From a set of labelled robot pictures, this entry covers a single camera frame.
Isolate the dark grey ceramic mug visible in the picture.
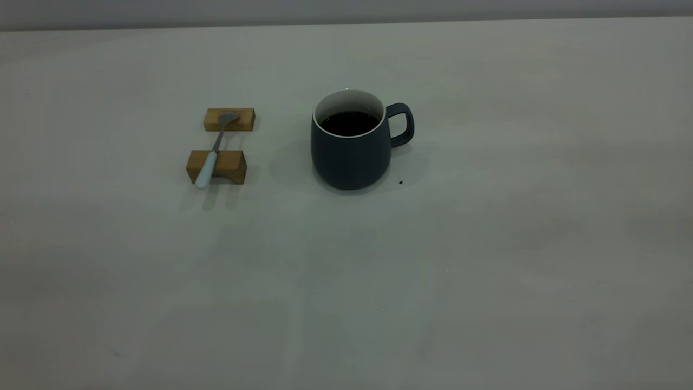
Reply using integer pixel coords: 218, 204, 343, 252
311, 89, 415, 191

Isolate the spoon with pale blue handle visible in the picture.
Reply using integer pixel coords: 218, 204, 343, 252
195, 112, 240, 190

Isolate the dark coffee liquid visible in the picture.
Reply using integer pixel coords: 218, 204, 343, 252
319, 112, 381, 137

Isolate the arched wooden block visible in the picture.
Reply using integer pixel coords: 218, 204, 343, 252
186, 150, 247, 185

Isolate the flat wooden block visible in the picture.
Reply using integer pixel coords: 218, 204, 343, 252
204, 108, 256, 132

